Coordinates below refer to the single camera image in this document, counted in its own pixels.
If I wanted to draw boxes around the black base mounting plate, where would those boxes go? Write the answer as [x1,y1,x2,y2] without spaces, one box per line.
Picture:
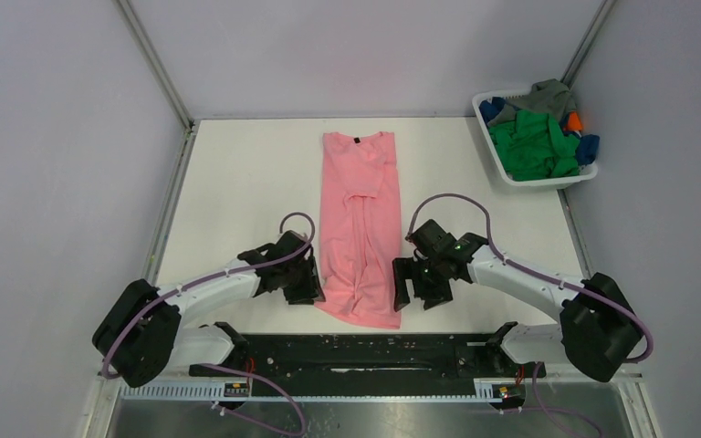
[225,334,546,397]

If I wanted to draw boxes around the white slotted cable duct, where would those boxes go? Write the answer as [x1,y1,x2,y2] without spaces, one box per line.
[119,377,512,404]

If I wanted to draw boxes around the pink t-shirt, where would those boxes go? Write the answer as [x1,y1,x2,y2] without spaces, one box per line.
[317,131,403,329]

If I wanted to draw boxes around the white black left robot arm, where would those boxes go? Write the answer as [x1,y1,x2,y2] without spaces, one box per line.
[91,231,324,388]

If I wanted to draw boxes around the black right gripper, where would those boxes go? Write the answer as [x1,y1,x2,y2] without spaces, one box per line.
[392,255,454,311]

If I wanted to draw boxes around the green t-shirt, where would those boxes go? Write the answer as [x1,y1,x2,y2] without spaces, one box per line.
[488,110,580,182]

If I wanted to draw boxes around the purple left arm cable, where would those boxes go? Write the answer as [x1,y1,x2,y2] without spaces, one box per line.
[100,212,317,438]

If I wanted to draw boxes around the aluminium frame rails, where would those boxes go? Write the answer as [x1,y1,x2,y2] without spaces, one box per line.
[93,0,201,388]

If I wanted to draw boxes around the grey t-shirt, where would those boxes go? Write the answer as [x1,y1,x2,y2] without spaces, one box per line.
[505,78,577,121]

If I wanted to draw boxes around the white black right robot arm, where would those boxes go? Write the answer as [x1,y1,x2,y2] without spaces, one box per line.
[392,220,643,382]

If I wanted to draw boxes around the orange garment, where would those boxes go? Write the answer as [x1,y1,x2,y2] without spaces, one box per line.
[561,111,583,132]

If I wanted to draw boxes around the white laundry basket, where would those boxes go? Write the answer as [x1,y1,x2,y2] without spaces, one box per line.
[472,89,599,192]

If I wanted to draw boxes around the blue garment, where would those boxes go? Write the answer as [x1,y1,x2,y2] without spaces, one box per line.
[575,134,601,166]

